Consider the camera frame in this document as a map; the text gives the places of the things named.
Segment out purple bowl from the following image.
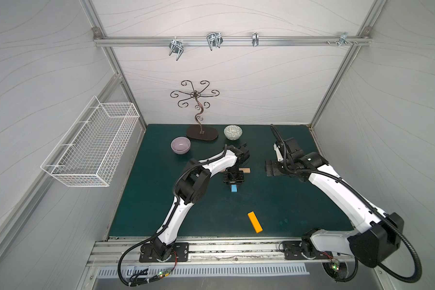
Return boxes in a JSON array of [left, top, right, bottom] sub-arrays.
[[170, 137, 191, 155]]

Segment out natural wood block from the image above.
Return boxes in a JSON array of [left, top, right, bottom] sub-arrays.
[[240, 168, 251, 174]]

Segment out metal clamp far left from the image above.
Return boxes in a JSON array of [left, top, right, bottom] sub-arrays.
[[169, 39, 184, 61]]

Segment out black cable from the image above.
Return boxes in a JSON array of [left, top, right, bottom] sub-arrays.
[[116, 231, 178, 287], [322, 213, 423, 284]]

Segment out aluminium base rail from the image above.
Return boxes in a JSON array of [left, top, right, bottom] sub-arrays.
[[86, 237, 385, 268]]

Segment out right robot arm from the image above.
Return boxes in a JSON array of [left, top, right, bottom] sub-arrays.
[[265, 138, 404, 268]]

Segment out metal clamp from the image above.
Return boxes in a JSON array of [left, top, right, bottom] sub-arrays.
[[169, 39, 184, 61], [252, 32, 259, 47], [206, 32, 223, 51], [326, 32, 359, 47]]

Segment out left black cable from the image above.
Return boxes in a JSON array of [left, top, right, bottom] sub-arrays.
[[116, 231, 178, 287]]

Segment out right black cable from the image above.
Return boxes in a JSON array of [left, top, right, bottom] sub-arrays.
[[322, 213, 423, 284]]

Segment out metal clamp far right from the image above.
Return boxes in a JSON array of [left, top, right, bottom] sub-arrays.
[[326, 32, 359, 47]]

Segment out brown metal jewelry stand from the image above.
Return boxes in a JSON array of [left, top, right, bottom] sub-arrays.
[[170, 80, 220, 141]]

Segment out yellow block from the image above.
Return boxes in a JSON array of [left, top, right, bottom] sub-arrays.
[[248, 211, 263, 233]]

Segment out white vent strip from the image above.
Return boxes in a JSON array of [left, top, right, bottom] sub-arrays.
[[96, 263, 310, 279]]

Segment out white wire basket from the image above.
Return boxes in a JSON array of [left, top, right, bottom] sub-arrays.
[[41, 96, 140, 187]]

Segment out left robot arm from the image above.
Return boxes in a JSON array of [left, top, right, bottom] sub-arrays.
[[150, 144, 250, 261]]

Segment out aluminium crossbar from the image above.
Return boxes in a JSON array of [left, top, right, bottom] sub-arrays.
[[94, 35, 373, 47]]

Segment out patterned white green bowl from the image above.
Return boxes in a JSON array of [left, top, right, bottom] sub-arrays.
[[224, 125, 243, 141]]

